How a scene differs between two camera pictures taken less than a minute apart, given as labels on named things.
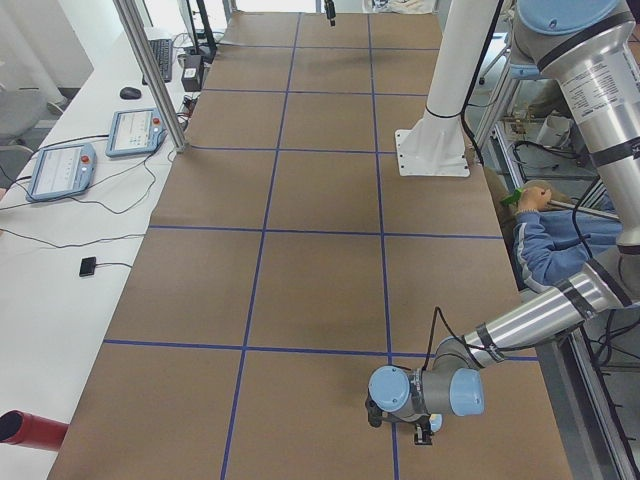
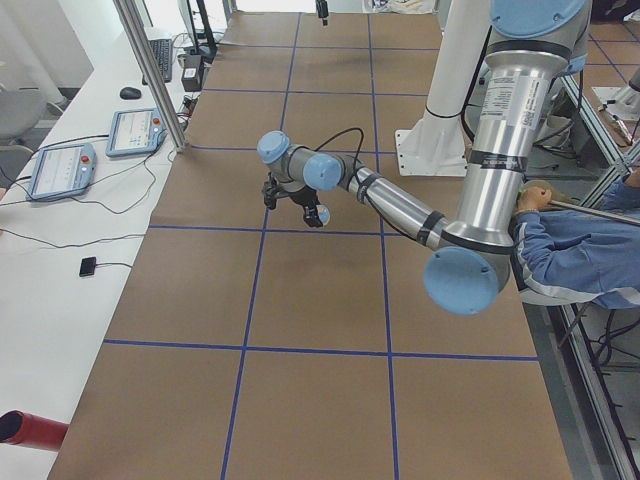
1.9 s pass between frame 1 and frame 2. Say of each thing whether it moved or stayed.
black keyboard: stayed
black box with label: stayed
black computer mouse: stayed
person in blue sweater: stayed
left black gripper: moved
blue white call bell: moved
